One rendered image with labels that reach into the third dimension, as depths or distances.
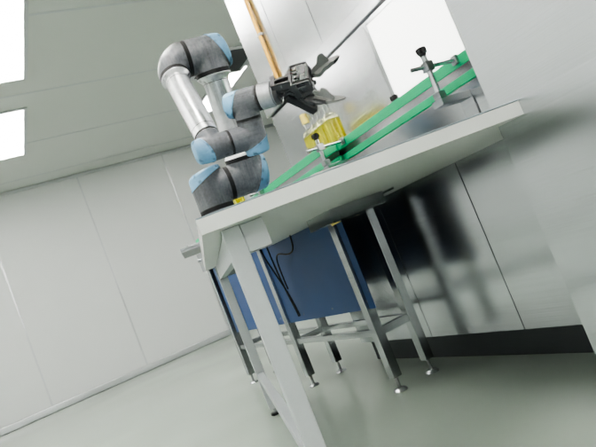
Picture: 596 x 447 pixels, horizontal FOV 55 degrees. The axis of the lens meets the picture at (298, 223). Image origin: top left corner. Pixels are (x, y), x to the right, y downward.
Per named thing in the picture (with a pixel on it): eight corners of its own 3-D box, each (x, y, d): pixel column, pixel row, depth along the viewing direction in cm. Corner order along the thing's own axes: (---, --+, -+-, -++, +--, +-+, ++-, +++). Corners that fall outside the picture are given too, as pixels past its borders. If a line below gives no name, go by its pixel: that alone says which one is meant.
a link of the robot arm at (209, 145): (142, 43, 182) (198, 150, 158) (176, 34, 185) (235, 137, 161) (148, 71, 191) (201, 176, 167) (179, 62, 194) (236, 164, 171)
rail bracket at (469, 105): (485, 113, 156) (453, 37, 158) (442, 126, 149) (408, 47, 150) (474, 119, 161) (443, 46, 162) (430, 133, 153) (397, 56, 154)
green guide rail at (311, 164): (328, 166, 214) (320, 146, 215) (325, 167, 214) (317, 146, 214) (200, 251, 368) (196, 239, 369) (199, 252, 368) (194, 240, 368)
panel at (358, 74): (486, 50, 173) (443, -52, 175) (479, 50, 172) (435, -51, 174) (341, 150, 252) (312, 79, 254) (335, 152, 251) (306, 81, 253)
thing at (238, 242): (353, 573, 112) (219, 231, 116) (270, 415, 259) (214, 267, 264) (395, 551, 113) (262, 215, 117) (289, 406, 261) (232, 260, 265)
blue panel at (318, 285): (410, 291, 223) (368, 190, 226) (375, 308, 215) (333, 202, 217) (261, 321, 363) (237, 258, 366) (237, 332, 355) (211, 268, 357)
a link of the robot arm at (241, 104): (234, 120, 174) (225, 92, 172) (268, 111, 171) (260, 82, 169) (226, 124, 166) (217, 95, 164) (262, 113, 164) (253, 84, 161)
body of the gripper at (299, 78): (310, 81, 156) (269, 92, 159) (319, 99, 163) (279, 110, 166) (308, 58, 159) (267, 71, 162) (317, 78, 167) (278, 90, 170)
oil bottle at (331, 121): (357, 159, 224) (336, 108, 225) (346, 162, 221) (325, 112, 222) (350, 163, 229) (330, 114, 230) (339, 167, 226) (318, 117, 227)
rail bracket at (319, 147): (352, 156, 214) (339, 126, 215) (315, 168, 206) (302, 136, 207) (348, 159, 217) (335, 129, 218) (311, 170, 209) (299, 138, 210)
